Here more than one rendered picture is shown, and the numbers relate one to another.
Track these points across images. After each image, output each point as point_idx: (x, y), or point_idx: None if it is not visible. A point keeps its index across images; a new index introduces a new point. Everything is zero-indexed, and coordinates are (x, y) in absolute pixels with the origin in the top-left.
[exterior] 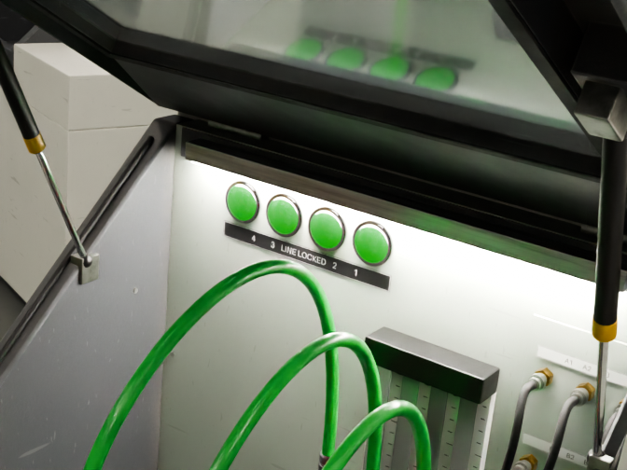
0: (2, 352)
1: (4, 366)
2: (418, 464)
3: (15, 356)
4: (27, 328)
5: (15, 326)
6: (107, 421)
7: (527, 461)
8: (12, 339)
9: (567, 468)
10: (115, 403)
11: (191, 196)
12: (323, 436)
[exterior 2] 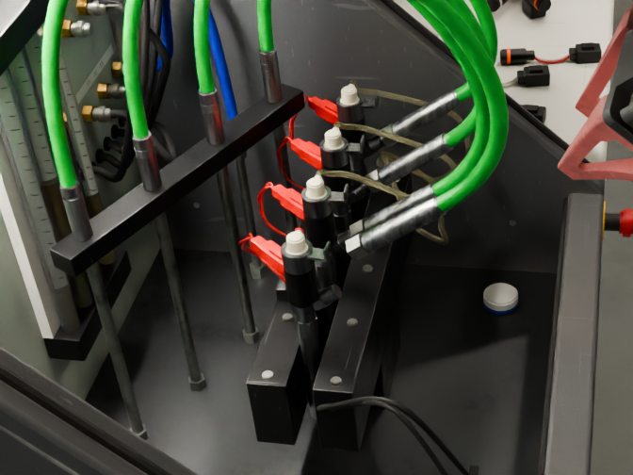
0: (104, 432)
1: (121, 434)
2: (209, 1)
3: (104, 415)
4: (53, 395)
5: (47, 418)
6: (454, 11)
7: (73, 23)
8: (79, 415)
9: (76, 1)
10: (437, 0)
11: None
12: (67, 167)
